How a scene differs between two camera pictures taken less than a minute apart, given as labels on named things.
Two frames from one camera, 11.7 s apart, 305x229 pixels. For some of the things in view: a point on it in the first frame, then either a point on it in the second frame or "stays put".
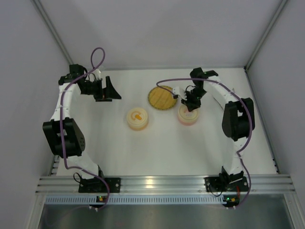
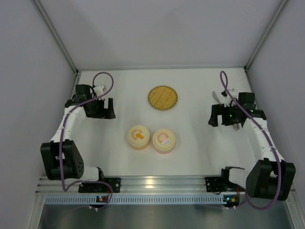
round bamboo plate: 161,98 stays put
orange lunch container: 138,128 to 139,147
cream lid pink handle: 184,113 to 164,139
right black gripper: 191,102 to 219,117
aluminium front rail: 281,184 stays put
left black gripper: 101,89 to 105,114
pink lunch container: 188,119 to 164,151
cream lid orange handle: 137,117 to 138,135
